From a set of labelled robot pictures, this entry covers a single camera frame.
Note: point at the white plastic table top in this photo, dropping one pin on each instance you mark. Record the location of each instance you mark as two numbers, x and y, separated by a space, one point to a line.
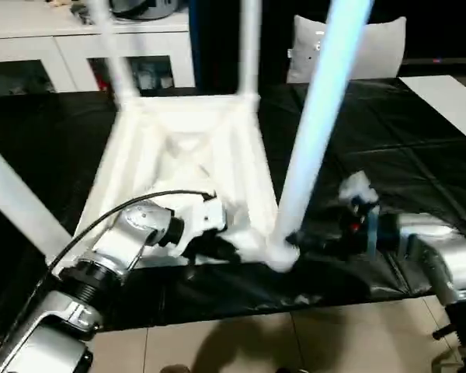
186 148

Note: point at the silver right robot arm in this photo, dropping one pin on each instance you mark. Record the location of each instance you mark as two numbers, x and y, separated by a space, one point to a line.
435 256

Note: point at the black table mat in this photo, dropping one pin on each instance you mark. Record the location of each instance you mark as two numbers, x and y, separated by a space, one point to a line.
404 148

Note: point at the white flat board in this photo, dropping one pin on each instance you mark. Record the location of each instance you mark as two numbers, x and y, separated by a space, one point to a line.
450 101

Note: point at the grey cushion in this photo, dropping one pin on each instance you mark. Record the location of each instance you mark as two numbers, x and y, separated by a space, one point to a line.
380 50

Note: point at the white glass-door cabinet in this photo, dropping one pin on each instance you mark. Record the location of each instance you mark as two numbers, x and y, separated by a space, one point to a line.
70 47

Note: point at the dark items on cabinet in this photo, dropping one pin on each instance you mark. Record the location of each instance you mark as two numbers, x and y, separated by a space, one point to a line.
140 6

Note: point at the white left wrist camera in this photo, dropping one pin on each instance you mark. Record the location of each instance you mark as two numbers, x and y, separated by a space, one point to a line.
200 221

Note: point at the black metal frame leg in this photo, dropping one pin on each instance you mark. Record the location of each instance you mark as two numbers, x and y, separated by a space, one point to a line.
449 331

